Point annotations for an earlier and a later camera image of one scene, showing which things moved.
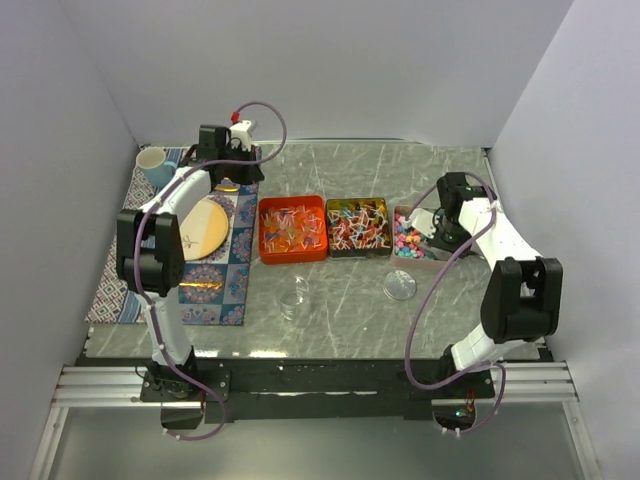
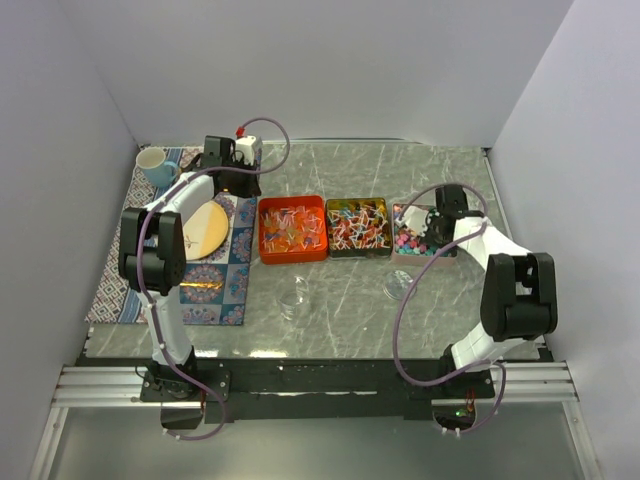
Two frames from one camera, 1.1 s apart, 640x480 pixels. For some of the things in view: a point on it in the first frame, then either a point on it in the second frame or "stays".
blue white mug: (157, 171) stays
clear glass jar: (294, 299) stays
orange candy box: (292, 229) stays
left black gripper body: (239, 172) to (240, 183)
